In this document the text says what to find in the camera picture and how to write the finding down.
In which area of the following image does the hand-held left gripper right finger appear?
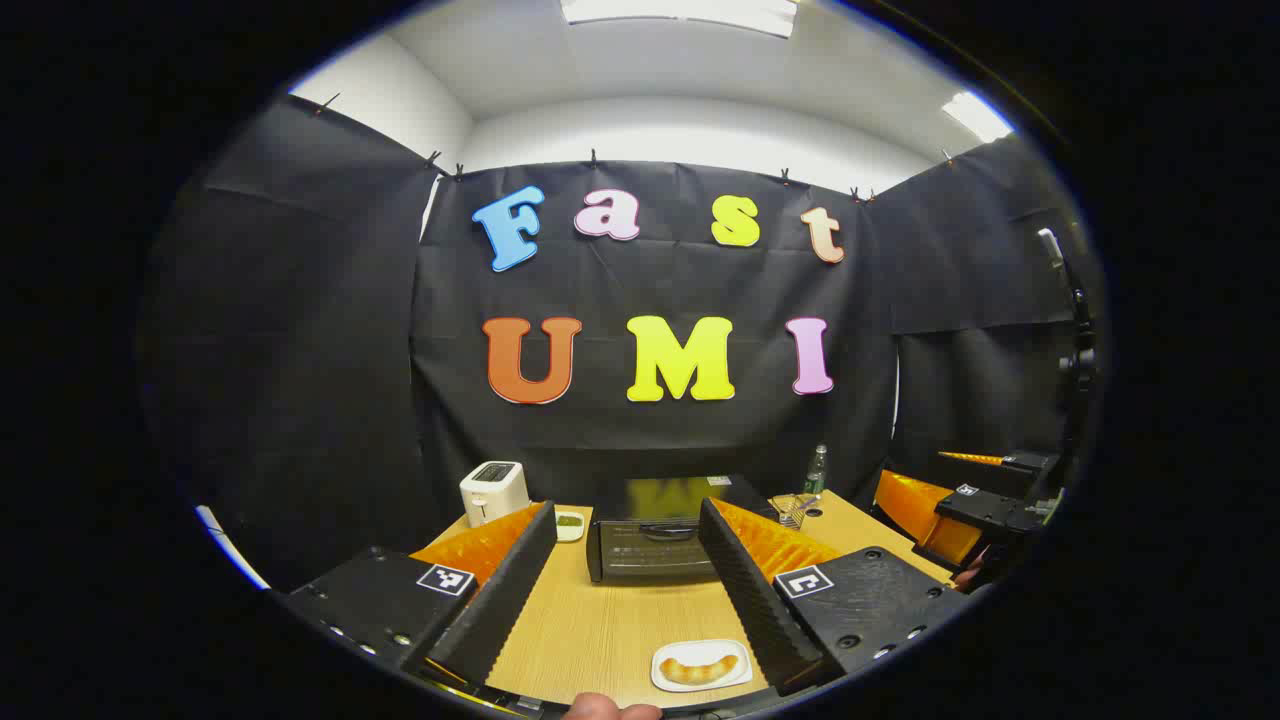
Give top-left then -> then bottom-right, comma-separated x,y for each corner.
698,497 -> 976,698

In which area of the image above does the ceiling light panel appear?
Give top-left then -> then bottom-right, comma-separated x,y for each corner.
940,90 -> 1016,144
560,0 -> 801,39

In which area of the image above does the black backdrop cloth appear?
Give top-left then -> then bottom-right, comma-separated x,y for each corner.
140,95 -> 1101,591

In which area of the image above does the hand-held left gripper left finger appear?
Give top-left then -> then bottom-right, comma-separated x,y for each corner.
275,500 -> 558,701

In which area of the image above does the white toaster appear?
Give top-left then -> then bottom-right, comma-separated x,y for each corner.
459,461 -> 530,528

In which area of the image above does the metal wire holder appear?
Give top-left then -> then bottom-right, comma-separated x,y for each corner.
770,492 -> 821,529

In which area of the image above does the white square plate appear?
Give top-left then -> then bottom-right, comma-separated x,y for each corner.
651,640 -> 754,693

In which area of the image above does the black electric oven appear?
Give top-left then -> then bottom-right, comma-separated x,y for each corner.
586,475 -> 776,585

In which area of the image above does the golden croissant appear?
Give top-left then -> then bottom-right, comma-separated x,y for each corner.
659,655 -> 741,686

